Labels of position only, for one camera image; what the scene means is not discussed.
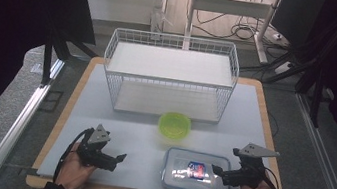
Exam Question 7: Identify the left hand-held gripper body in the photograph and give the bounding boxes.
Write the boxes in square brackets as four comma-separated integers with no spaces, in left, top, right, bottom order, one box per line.
[74,121,124,173]

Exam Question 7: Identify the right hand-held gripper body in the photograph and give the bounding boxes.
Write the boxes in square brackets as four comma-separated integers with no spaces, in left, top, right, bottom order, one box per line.
[223,139,283,189]

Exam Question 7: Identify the clear rectangular food container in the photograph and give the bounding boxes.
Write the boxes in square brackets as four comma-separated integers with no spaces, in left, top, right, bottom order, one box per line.
[158,145,236,189]

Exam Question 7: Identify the green round lidded container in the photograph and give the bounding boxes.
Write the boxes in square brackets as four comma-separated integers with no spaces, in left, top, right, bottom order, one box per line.
[155,109,194,143]

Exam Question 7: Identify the white wire two-tier rack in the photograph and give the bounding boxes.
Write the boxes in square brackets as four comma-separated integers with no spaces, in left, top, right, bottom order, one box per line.
[96,24,245,129]

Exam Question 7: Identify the person's left hand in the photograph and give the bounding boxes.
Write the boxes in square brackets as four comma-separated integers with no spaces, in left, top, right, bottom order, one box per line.
[53,140,101,189]

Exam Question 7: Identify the white table mat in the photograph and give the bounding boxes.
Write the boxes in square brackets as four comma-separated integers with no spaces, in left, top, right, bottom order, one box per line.
[36,54,294,189]

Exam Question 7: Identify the black metal stand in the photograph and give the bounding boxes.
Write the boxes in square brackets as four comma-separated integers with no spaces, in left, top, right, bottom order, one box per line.
[36,24,101,95]
[255,0,337,132]

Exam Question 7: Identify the white power strip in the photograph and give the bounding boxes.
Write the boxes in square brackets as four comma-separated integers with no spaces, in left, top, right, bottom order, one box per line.
[274,59,295,78]

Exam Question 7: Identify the clear plastic bottle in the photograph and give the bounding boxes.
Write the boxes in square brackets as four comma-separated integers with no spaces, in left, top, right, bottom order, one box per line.
[146,3,177,44]

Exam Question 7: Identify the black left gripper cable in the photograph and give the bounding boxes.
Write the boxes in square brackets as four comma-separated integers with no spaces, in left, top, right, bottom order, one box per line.
[51,123,93,189]

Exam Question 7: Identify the tangle of floor cables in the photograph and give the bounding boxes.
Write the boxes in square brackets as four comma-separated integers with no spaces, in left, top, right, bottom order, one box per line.
[191,0,298,50]

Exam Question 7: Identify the white metal desk frame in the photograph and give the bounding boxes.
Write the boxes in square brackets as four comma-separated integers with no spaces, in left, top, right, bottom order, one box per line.
[180,0,284,67]

